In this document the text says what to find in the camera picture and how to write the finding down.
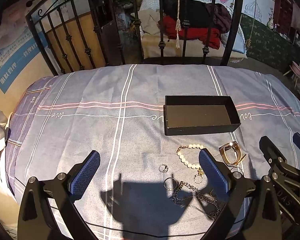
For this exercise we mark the white ceramic vase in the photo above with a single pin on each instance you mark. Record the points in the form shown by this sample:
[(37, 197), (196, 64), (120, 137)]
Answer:
[(270, 24)]

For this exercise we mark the dark purple jacket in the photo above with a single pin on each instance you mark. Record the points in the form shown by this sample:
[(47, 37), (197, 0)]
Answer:
[(221, 19)]

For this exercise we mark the light blue cushion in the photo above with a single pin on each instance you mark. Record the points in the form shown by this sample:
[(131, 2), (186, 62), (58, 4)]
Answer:
[(239, 44)]

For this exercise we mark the red phone booth cabinet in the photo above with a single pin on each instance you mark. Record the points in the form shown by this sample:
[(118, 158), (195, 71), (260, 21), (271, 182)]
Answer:
[(283, 13)]

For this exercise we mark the white wicker swing seat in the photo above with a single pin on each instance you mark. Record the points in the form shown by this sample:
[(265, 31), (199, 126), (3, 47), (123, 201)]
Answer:
[(194, 48)]

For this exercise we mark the grey striped bed sheet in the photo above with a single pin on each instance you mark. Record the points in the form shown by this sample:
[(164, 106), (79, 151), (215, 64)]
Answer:
[(118, 111)]

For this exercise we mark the gold wrist watch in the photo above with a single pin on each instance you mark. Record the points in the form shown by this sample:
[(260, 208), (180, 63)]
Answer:
[(231, 154)]

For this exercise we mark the green floral covered counter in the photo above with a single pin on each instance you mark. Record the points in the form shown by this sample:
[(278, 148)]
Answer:
[(267, 46)]

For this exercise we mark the pink stool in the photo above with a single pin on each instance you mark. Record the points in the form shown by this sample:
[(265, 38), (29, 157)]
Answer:
[(295, 69)]

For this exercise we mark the beige pillow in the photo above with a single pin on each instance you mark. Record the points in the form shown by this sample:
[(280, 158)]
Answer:
[(150, 20)]

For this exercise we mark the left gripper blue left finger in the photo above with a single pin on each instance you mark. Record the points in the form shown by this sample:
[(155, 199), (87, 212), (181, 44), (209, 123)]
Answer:
[(36, 219)]

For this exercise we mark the black cardboard jewelry box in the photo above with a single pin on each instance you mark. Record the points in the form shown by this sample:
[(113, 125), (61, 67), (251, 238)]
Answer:
[(199, 114)]

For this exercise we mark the black garment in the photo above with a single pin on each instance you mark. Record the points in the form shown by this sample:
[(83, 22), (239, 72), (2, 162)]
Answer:
[(196, 12)]

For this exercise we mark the red blanket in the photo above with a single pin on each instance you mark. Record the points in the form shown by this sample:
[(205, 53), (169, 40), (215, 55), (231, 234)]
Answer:
[(192, 33)]

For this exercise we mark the black iron bed frame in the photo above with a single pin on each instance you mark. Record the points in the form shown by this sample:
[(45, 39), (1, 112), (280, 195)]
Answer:
[(76, 35)]

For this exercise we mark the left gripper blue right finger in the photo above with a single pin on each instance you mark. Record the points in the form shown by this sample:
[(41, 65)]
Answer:
[(262, 219)]

